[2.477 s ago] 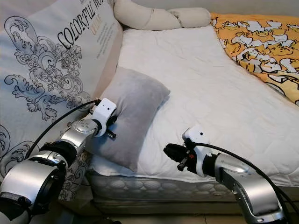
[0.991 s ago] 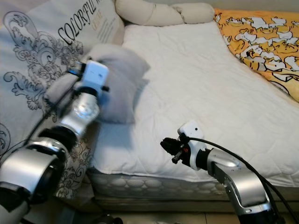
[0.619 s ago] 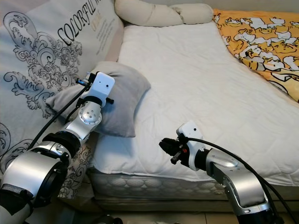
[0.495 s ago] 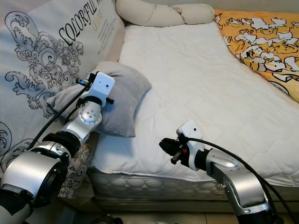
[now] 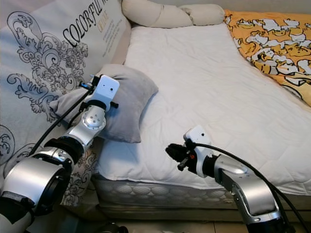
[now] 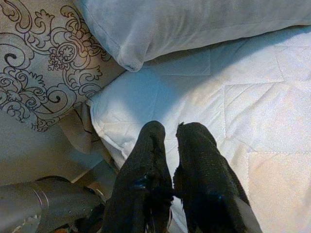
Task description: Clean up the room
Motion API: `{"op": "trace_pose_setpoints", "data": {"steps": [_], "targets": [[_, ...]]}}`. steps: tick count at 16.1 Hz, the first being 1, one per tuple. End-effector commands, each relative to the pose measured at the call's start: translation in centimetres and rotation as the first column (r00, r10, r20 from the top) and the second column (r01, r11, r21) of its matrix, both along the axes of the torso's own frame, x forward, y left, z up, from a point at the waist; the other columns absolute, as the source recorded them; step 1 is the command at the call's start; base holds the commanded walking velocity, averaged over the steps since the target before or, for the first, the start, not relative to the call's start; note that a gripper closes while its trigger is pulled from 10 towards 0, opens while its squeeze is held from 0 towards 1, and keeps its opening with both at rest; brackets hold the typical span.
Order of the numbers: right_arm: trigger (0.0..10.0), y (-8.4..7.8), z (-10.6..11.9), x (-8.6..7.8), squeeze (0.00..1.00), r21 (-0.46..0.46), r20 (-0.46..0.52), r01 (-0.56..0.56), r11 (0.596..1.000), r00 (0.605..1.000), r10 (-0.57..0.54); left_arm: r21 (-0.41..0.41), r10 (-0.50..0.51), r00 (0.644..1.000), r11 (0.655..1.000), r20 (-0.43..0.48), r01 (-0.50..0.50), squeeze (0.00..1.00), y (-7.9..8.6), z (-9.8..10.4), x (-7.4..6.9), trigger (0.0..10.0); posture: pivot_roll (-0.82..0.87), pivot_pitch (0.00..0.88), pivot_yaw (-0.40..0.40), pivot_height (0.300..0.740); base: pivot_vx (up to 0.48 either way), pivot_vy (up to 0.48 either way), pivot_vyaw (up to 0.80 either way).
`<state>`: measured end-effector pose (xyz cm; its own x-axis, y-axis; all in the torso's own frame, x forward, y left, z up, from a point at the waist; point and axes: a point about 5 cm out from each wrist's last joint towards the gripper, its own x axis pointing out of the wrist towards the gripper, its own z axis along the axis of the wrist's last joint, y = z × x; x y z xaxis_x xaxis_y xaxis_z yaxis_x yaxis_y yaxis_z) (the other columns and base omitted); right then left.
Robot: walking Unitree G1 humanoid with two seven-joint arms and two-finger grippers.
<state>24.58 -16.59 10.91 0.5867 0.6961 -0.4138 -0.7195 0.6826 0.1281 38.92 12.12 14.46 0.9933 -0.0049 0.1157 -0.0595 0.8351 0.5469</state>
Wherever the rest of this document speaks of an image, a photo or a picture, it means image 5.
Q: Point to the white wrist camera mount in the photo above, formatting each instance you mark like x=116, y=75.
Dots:
x=197, y=135
x=107, y=89

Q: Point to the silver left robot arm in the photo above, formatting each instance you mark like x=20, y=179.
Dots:
x=34, y=184

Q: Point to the beige bed base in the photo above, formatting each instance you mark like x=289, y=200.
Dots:
x=175, y=216

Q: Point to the quilted beige mattress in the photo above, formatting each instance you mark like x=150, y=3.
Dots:
x=150, y=194

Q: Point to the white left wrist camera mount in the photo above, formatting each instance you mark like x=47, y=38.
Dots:
x=107, y=89

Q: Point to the white ornament print headboard cushion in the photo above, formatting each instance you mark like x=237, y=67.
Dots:
x=39, y=48

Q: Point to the grey plush pillow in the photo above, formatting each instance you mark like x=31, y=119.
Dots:
x=133, y=107

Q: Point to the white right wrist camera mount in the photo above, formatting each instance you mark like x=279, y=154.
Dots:
x=197, y=135

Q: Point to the white quilted mattress pad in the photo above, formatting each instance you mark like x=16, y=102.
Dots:
x=199, y=87

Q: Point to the black robot foot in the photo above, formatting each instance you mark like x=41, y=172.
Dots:
x=112, y=228

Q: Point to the yellow cartoon egg blanket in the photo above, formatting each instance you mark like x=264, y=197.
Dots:
x=272, y=43

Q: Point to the beige rolled bolster pillow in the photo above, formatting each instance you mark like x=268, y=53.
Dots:
x=155, y=14

